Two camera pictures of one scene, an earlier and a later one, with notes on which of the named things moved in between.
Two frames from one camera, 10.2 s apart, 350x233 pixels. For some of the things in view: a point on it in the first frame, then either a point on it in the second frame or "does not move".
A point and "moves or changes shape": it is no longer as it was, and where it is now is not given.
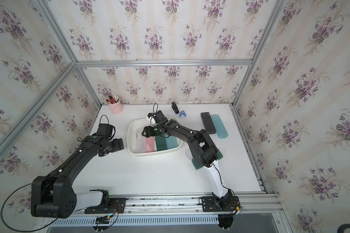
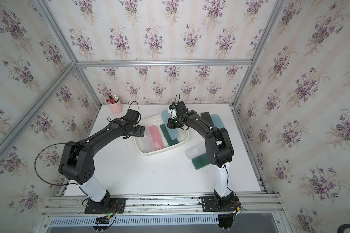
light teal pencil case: (220, 130) does not move
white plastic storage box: (138, 145) moves or changes shape
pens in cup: (112, 99) does not move
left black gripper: (116, 146) to (140, 132)
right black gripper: (147, 130) to (170, 125)
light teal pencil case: (171, 141) moves or changes shape
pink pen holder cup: (116, 108) does not move
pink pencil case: (150, 144) moves or changes shape
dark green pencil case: (161, 143) to (169, 141)
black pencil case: (208, 125) does not move
